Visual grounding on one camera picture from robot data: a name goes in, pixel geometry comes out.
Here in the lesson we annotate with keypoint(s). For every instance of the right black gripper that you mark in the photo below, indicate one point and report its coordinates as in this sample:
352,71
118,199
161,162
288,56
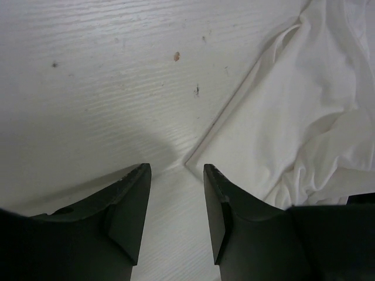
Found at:
368,198

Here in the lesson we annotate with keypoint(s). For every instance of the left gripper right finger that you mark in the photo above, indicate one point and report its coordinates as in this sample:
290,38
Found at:
252,240

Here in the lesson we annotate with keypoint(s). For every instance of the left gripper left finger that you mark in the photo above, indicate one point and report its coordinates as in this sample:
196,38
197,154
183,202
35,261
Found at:
96,238

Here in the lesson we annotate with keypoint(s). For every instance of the white tank top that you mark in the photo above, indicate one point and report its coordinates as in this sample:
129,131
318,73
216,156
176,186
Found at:
300,128

